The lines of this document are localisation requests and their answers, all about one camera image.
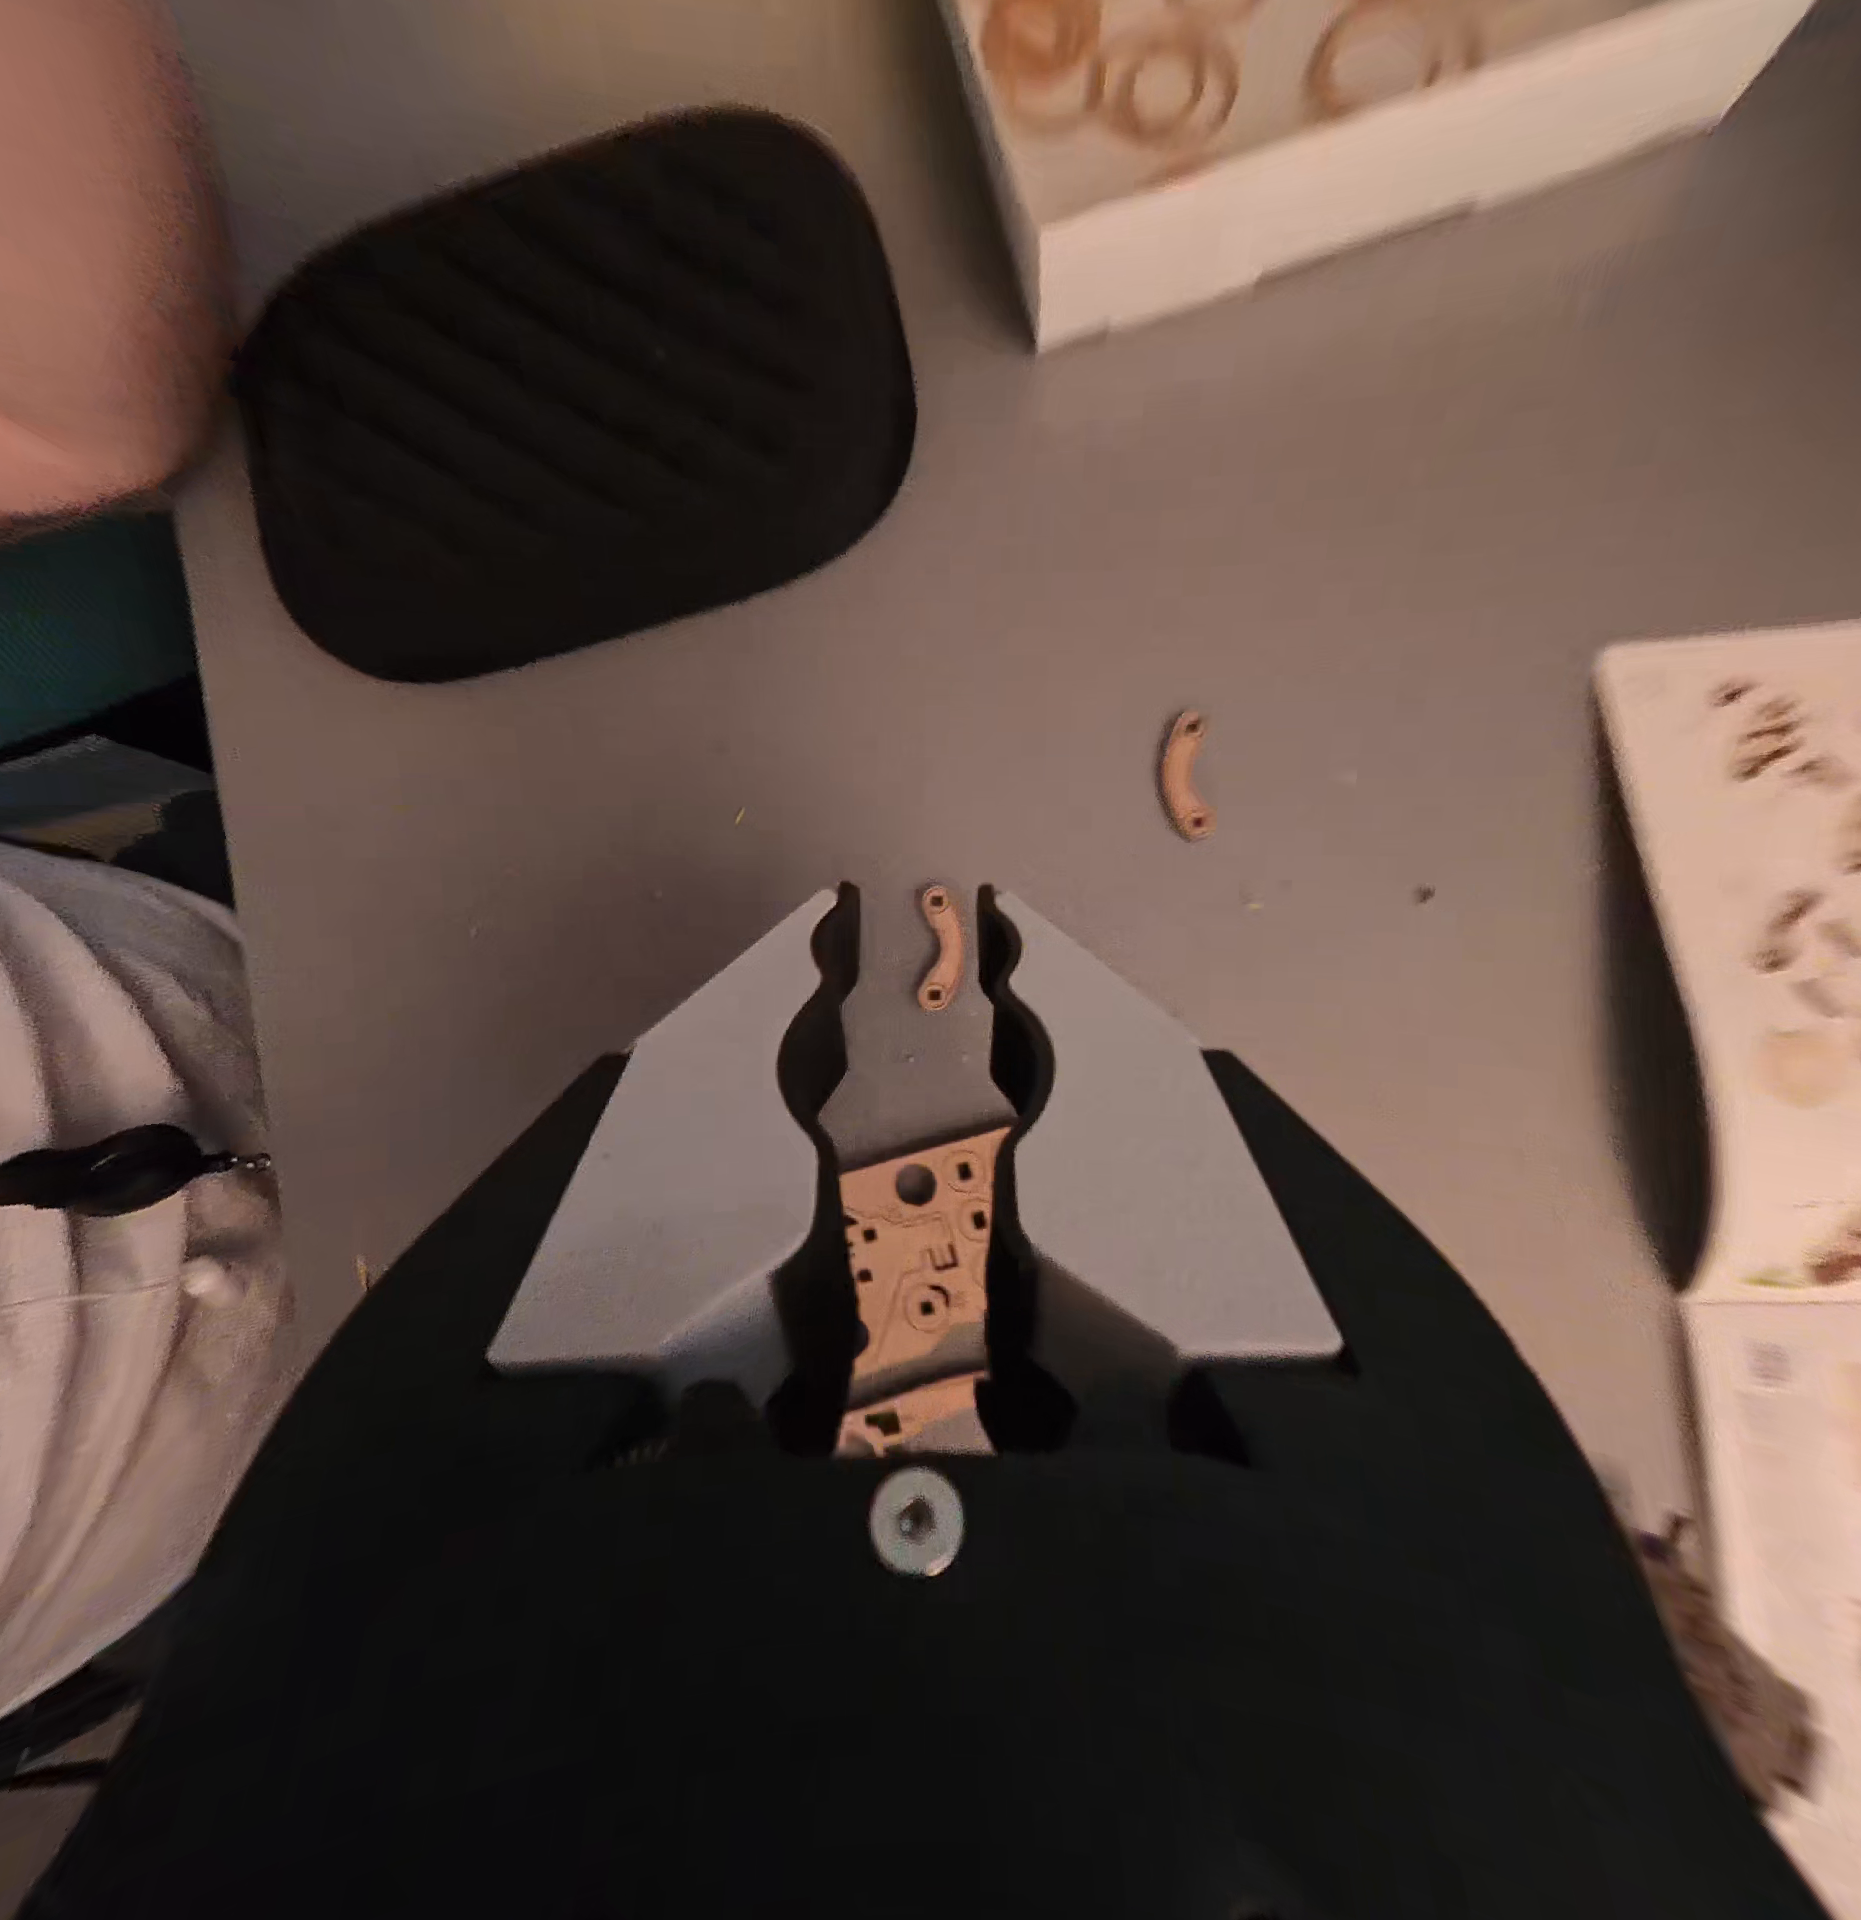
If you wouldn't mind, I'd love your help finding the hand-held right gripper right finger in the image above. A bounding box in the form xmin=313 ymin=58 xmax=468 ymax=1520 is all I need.
xmin=975 ymin=882 xmax=1350 ymax=1453

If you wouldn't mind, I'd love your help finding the white cardboard box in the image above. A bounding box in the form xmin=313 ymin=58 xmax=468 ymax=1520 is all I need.
xmin=935 ymin=0 xmax=1823 ymax=355

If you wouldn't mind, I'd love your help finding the teal fabric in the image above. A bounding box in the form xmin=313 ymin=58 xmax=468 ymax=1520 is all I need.
xmin=0 ymin=512 xmax=196 ymax=758

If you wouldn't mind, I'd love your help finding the pile of wooden rings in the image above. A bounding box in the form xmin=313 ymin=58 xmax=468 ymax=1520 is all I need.
xmin=982 ymin=0 xmax=1486 ymax=189

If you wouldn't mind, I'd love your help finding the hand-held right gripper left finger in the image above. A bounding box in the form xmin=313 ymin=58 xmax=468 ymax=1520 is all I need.
xmin=486 ymin=882 xmax=868 ymax=1453

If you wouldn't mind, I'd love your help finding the person in white shirt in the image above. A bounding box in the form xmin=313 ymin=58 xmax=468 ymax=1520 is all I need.
xmin=0 ymin=831 xmax=295 ymax=1744

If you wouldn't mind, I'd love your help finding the person's left forearm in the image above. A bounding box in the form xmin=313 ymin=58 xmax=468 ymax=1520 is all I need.
xmin=0 ymin=0 xmax=241 ymax=521

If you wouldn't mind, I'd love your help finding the black padded wrist rest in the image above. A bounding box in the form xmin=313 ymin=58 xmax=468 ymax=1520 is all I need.
xmin=232 ymin=104 xmax=921 ymax=684

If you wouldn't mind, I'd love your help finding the illustrated instruction booklet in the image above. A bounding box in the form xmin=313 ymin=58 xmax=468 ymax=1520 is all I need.
xmin=1594 ymin=616 xmax=1861 ymax=1920

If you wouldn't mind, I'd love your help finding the laser-cut wooden parts sheet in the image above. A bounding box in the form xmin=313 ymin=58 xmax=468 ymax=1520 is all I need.
xmin=831 ymin=1126 xmax=1017 ymax=1457

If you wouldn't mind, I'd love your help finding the assembled wooden gear model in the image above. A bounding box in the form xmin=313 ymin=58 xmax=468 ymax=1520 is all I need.
xmin=1620 ymin=1516 xmax=1823 ymax=1802

